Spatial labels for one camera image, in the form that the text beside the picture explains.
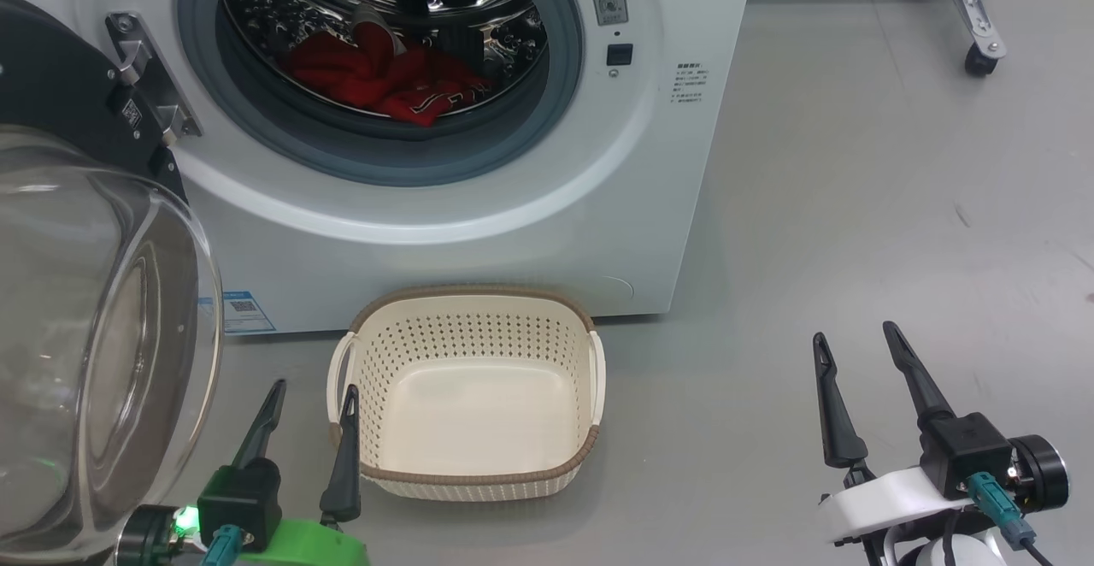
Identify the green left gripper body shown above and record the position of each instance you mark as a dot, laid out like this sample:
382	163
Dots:
316	545

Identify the black caster wheel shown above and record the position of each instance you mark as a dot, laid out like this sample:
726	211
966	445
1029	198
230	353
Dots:
981	61

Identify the cream perforated laundry basket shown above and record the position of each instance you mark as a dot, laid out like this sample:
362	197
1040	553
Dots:
479	421

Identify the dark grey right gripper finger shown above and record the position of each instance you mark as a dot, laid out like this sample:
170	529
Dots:
919	382
836	421

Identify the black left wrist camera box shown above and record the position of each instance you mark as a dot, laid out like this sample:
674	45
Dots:
239	502

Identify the blue energy label sticker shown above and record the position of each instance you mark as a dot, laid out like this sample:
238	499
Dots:
249	314

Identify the glass washing machine door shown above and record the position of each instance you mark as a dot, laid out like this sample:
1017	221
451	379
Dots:
51	79

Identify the white front-load washing machine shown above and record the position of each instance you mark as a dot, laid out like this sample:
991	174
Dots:
513	250

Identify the black door latch socket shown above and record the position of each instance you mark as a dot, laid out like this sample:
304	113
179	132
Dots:
620	55

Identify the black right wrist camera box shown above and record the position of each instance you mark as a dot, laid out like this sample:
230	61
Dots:
966	451

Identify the metal washer door hinge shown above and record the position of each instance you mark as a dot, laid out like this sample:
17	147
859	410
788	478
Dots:
141	61

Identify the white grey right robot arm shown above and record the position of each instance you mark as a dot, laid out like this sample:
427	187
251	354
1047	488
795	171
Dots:
979	553

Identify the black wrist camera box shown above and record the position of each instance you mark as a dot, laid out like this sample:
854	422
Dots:
966	451
239	502

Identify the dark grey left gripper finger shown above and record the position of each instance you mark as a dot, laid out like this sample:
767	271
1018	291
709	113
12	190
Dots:
346	472
263	429

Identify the red white sports jersey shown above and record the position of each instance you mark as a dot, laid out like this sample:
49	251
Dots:
376	79

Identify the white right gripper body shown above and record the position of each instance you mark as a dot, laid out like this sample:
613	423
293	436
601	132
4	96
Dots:
889	502

